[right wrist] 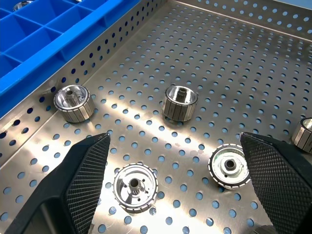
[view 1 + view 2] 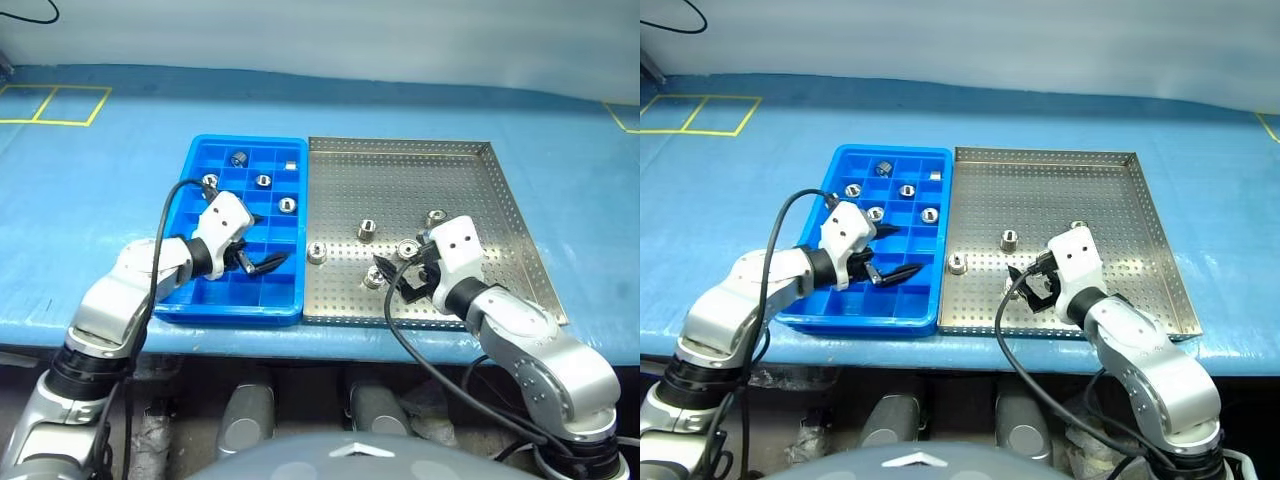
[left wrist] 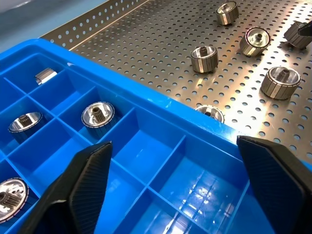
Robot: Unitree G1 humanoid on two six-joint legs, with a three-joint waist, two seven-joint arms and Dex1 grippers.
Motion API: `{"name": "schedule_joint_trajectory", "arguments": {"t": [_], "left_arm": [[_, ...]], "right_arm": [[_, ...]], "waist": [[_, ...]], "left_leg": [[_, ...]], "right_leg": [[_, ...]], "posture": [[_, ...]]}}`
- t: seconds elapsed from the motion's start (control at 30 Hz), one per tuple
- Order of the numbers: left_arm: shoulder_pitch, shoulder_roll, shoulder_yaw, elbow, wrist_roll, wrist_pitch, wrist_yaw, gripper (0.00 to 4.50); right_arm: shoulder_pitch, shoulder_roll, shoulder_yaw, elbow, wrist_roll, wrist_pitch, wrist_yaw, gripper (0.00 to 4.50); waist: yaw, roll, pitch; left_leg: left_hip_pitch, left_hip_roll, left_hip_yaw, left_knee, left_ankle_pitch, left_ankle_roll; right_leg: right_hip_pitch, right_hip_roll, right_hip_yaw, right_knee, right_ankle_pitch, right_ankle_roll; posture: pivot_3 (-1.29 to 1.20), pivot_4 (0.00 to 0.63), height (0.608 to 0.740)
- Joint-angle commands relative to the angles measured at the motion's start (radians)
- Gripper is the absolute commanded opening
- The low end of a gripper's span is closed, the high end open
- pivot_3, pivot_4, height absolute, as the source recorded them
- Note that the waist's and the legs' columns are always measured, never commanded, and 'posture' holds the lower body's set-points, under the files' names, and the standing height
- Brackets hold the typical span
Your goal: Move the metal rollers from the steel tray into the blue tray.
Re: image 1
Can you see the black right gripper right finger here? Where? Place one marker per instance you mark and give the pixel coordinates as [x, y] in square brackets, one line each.
[275, 175]

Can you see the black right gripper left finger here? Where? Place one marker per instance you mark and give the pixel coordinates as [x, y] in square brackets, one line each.
[83, 182]

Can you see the blue compartment tray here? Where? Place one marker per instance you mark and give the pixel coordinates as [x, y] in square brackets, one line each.
[36, 73]

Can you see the perforated stainless steel tray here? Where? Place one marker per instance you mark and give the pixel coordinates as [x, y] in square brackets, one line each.
[219, 73]

